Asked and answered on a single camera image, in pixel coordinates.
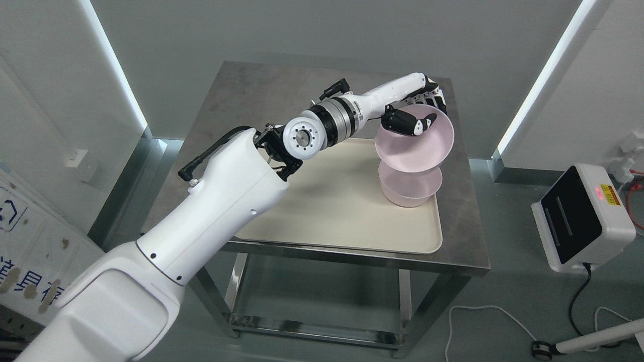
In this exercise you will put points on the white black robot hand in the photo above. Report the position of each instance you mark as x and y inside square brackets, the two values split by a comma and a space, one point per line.
[384, 103]

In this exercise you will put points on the pink bowl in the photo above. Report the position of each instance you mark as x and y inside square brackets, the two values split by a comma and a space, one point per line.
[409, 190]
[417, 154]

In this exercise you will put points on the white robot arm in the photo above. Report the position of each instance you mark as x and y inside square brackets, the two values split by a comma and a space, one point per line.
[121, 307]

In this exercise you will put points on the beige plastic tray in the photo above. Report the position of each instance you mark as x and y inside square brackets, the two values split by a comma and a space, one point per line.
[335, 200]

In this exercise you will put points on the white black box device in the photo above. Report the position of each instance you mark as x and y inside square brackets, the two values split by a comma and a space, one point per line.
[581, 220]

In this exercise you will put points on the white stand leg with caster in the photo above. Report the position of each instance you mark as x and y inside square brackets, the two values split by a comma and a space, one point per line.
[542, 350]

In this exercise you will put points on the white sign board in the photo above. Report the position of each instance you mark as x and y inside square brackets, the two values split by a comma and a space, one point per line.
[42, 253]

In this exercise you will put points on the white wall socket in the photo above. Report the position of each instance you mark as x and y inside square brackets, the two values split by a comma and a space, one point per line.
[84, 166]

